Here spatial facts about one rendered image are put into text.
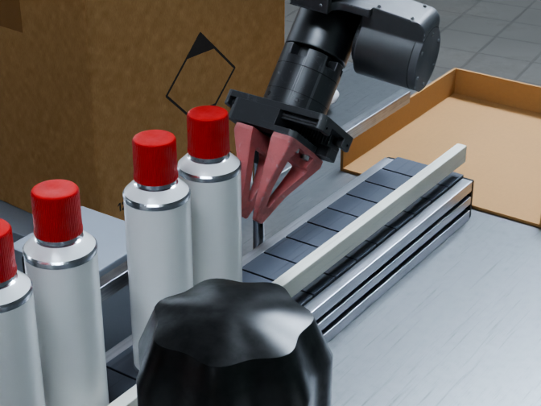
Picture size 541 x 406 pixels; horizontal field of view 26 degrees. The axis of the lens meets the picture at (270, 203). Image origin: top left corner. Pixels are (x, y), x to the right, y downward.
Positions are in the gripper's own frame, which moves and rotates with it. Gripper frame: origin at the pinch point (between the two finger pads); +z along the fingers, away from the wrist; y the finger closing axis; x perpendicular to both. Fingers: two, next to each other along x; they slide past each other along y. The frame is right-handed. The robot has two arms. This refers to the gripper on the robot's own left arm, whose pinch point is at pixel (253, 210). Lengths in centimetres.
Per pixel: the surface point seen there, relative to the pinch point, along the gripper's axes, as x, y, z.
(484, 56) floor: 290, -110, -113
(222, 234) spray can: -6.8, 2.3, 3.5
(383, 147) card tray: 43.2, -11.9, -17.7
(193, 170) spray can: -11.0, 0.3, -0.2
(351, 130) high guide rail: 17.7, -3.4, -13.1
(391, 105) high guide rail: 24.3, -3.4, -18.3
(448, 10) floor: 322, -145, -139
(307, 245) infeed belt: 14.6, -1.6, -0.1
